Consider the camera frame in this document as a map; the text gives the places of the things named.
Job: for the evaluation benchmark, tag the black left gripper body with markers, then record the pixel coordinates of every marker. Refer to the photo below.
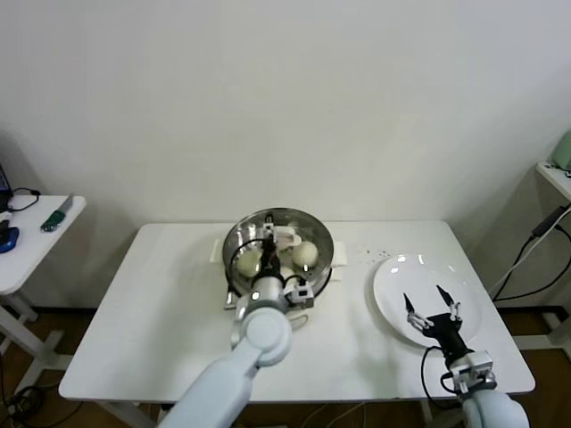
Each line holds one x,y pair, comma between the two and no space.
270,260

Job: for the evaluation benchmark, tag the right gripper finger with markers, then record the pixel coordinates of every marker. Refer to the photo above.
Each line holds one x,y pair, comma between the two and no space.
454,311
417,318

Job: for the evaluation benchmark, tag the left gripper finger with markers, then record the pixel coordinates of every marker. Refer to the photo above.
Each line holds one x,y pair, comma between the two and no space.
268,229
275,235

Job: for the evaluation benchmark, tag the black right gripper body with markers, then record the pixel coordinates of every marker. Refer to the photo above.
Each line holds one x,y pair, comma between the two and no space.
446,332

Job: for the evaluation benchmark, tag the round glass pot lid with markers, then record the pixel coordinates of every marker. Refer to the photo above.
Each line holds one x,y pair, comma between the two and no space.
287,236

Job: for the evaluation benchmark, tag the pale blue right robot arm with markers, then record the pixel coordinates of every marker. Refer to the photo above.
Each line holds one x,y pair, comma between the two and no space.
490,410

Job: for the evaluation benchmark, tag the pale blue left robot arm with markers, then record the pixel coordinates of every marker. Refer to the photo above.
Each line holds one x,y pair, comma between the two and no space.
263,332

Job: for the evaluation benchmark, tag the perforated steel steamer basket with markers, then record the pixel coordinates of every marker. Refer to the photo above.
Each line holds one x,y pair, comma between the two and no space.
328,260

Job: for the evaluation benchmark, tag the round white plate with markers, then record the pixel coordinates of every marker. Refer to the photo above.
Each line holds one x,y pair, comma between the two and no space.
392,281

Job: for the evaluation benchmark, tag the white electric cooker base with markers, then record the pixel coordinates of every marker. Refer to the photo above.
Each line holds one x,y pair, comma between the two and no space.
341,258

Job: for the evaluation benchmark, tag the white shelf table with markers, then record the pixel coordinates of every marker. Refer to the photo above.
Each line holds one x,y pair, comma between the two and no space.
555,178

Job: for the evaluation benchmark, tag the pale green appliance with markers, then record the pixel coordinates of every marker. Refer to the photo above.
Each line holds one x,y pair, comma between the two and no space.
563,151

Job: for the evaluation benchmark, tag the white side table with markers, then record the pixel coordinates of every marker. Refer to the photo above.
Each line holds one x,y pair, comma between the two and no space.
27,258

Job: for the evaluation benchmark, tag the blue computer mouse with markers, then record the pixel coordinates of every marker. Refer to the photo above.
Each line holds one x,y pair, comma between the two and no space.
8,240

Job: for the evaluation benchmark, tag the small black device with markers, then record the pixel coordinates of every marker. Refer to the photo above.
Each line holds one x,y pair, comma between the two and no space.
3,220

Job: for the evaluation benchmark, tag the dark laptop edge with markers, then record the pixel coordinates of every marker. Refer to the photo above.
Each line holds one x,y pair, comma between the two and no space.
2,178

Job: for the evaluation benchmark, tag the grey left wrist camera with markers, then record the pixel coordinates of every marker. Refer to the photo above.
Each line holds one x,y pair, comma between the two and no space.
301,294

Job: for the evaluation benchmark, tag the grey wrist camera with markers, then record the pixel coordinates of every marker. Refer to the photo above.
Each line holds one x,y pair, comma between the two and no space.
301,294
473,370

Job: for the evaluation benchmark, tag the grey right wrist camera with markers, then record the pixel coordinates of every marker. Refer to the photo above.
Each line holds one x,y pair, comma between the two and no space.
473,370

